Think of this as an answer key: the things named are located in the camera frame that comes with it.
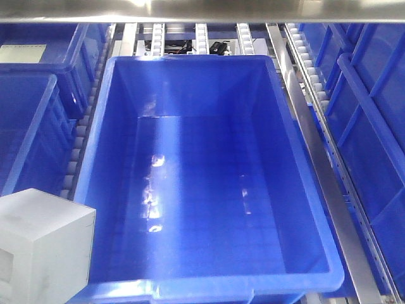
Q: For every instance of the blue bin right side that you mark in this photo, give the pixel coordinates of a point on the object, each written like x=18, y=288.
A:
x=362, y=72

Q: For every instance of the gray hollow cube base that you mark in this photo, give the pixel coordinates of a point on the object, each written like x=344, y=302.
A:
x=46, y=246

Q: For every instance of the blue bin left far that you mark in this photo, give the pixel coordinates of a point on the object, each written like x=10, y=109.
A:
x=70, y=51

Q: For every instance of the blue bin left near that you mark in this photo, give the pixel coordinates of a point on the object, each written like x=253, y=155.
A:
x=36, y=134

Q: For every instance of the large blue target bin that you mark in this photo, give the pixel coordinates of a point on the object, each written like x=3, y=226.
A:
x=202, y=187

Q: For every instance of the roller conveyor rail right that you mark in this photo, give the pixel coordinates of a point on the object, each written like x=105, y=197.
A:
x=366, y=265

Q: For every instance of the steel shelf beam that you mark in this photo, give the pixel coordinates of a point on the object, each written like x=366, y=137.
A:
x=202, y=11

